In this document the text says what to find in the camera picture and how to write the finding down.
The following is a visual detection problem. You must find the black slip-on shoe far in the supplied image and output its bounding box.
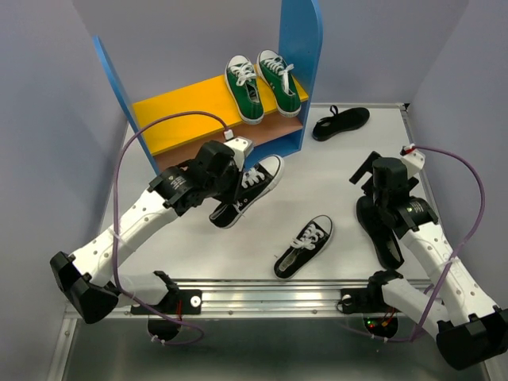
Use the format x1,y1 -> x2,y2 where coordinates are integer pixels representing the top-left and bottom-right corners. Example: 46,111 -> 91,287
312,105 -> 370,141

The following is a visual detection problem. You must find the blue shoe shelf frame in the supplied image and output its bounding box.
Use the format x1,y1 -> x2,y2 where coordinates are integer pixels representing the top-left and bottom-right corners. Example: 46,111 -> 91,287
93,1 -> 323,171

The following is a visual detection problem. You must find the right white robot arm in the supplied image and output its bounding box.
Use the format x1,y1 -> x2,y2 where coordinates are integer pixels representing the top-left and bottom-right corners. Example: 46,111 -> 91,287
337,146 -> 507,370

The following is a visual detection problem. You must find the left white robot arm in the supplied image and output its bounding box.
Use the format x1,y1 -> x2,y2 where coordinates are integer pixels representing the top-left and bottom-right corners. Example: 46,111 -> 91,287
50,137 -> 252,324

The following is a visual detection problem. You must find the black canvas sneaker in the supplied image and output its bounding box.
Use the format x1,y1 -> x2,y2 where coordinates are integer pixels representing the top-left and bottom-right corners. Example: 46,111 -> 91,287
273,214 -> 334,281
209,155 -> 284,229

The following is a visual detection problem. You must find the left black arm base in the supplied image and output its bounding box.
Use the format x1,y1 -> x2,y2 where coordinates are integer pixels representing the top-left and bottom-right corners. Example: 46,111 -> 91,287
135,287 -> 202,315

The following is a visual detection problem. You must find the aluminium mounting rail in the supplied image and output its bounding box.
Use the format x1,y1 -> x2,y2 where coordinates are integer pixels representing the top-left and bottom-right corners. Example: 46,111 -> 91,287
65,279 -> 441,318

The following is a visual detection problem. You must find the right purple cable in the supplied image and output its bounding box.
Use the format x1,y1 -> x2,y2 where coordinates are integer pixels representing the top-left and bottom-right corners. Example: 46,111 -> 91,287
372,145 -> 487,343

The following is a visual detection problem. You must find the black leather shoe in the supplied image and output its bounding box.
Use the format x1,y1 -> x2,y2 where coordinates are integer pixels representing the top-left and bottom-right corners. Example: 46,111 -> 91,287
356,196 -> 404,270

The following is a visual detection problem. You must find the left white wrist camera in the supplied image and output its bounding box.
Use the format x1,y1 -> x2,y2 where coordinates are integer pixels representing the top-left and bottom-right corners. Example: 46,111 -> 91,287
225,137 -> 254,169

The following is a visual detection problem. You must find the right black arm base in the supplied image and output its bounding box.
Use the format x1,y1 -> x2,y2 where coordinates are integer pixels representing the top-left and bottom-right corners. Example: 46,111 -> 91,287
336,287 -> 393,314

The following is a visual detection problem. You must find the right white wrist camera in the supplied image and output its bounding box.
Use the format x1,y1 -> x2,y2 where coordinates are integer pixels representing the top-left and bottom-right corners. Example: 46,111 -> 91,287
400,144 -> 425,178

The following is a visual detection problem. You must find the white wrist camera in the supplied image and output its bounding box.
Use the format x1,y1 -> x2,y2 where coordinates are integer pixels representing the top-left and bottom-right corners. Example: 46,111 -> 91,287
225,137 -> 254,169
400,144 -> 425,178

